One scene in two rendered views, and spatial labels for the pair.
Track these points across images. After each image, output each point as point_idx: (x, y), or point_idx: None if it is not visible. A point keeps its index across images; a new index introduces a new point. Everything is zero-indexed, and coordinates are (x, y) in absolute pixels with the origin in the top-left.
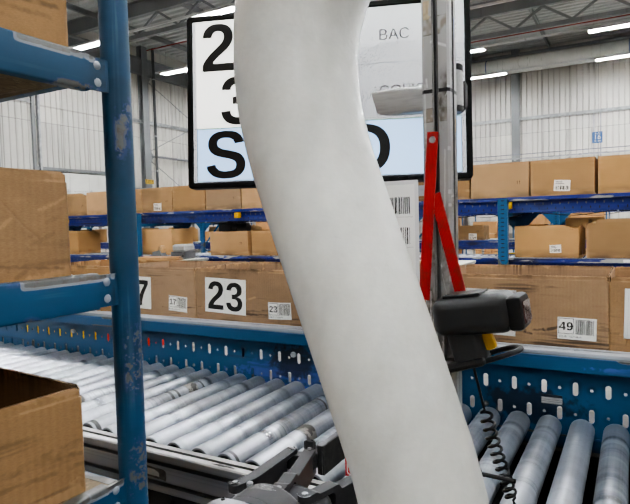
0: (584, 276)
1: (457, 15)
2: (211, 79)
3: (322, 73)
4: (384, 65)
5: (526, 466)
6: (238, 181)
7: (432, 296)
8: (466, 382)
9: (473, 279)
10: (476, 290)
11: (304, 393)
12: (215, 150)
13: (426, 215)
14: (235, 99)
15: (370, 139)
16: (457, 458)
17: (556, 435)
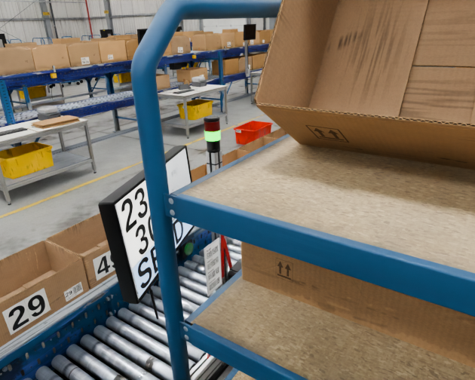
0: None
1: (185, 156)
2: (130, 234)
3: None
4: (175, 188)
5: (197, 307)
6: (151, 281)
7: (224, 274)
8: (114, 298)
9: (102, 249)
10: (239, 264)
11: (55, 376)
12: (141, 274)
13: (222, 248)
14: (141, 239)
15: (178, 225)
16: None
17: None
